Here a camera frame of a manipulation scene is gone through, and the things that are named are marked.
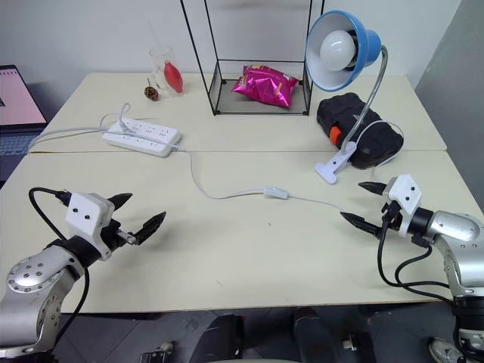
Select white plug with cable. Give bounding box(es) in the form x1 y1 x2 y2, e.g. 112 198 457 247
99 102 132 135

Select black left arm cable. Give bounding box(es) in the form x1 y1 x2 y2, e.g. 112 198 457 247
28 187 91 355

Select open laptop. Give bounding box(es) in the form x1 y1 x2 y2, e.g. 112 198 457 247
0 64 48 182

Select dark rounded shape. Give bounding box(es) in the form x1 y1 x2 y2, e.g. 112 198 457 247
188 313 247 363
293 306 341 363

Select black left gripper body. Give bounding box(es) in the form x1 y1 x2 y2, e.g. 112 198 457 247
101 219 137 253

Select white power strip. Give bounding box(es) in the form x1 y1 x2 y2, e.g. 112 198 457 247
102 116 183 159

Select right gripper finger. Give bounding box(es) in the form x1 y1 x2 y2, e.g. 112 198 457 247
340 211 383 239
358 181 387 197

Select white frosted light bulb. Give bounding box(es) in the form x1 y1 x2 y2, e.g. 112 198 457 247
319 29 358 73

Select black wire frame rack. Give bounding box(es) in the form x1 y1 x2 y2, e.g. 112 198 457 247
179 0 325 116

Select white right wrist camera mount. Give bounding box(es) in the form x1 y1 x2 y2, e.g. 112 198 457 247
381 174 424 237

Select grey sneaker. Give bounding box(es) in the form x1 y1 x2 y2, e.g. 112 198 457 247
428 337 465 363

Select white power strip cord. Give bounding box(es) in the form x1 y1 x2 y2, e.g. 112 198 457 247
29 126 110 152

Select clear straw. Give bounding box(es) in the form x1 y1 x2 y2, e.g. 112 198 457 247
146 19 164 65

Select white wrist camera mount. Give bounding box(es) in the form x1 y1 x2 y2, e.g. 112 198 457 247
381 174 424 237
64 191 116 261

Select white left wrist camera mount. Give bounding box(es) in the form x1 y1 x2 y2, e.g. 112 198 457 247
64 191 116 261

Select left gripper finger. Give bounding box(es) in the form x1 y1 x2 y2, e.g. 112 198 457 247
130 211 168 247
107 192 134 209

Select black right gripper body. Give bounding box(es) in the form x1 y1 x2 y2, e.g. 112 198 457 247
380 201 404 232

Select red object in glass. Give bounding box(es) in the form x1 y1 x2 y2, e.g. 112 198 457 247
162 62 186 94

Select pink snack bag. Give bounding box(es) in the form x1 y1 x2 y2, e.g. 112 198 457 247
231 64 299 110

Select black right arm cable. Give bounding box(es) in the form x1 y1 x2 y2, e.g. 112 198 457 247
377 219 461 303

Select black tool case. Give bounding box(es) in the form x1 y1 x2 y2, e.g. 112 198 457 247
316 92 405 170

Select clear drinking glass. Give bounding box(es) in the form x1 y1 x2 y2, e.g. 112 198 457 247
148 45 185 95

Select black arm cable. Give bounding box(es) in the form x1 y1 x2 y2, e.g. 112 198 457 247
28 187 91 355
377 219 461 303

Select blue clip-on desk lamp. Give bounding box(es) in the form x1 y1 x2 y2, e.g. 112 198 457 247
304 10 389 186

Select white lamp cord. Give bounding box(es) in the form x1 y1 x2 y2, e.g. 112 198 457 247
172 119 404 213

